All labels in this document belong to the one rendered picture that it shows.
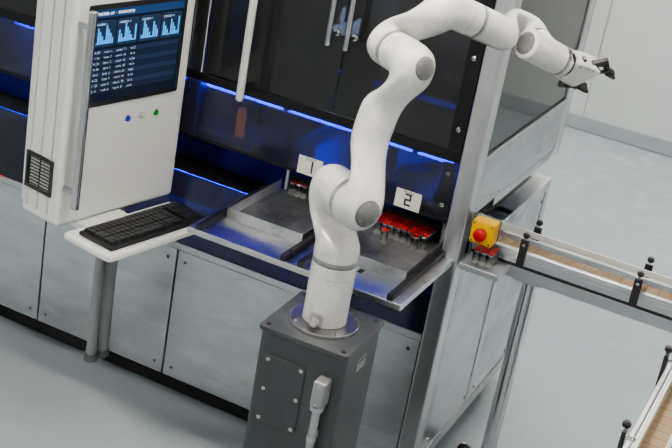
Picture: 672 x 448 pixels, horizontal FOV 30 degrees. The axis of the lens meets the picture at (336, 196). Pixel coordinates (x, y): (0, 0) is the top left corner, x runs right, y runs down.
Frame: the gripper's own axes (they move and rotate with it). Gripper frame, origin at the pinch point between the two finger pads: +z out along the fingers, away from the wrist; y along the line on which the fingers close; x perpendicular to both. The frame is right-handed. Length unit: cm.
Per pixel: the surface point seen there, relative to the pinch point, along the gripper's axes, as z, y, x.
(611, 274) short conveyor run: 41, 32, 38
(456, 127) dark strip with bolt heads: -11.7, 42.6, 0.0
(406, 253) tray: -6, 72, 29
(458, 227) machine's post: 2, 57, 23
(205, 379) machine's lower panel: -7, 170, 42
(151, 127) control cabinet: -66, 119, -15
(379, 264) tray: -22, 68, 38
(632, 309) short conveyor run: 42, 28, 50
